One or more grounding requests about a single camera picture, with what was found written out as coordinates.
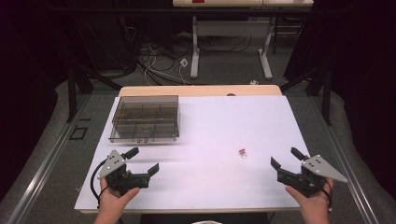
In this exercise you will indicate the metal floor rail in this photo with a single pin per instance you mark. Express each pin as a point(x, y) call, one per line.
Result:
point(348, 174)
point(46, 169)

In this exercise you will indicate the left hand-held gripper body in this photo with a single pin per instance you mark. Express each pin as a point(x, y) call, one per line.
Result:
point(112, 164)

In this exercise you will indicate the clear compartment storage box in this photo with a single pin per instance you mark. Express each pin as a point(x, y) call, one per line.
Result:
point(144, 119)

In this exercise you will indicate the black tape square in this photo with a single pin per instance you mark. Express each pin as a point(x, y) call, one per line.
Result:
point(77, 133)

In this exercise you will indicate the black metal frame stand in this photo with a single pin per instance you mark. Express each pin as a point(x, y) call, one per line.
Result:
point(72, 93)
point(326, 96)

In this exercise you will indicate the white plug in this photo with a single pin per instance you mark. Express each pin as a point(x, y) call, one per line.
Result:
point(254, 82)

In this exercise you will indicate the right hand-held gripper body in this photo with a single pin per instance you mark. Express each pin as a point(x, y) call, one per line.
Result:
point(320, 169)

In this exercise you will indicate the white desk with metal legs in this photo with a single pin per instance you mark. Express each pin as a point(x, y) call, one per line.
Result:
point(230, 28)

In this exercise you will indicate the black seat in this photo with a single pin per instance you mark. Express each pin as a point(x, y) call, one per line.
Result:
point(174, 218)

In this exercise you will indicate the person's right hand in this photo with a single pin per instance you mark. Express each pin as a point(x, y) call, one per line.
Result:
point(313, 202)

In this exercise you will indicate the person's left hand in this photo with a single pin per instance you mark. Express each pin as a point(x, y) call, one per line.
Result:
point(112, 200)

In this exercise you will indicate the white power adapter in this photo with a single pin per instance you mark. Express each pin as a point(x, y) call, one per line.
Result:
point(183, 62)

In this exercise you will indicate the red item on desk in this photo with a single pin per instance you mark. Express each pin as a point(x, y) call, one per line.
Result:
point(198, 1)

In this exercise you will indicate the dark curtain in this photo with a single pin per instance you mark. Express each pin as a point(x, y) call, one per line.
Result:
point(25, 77)
point(364, 77)

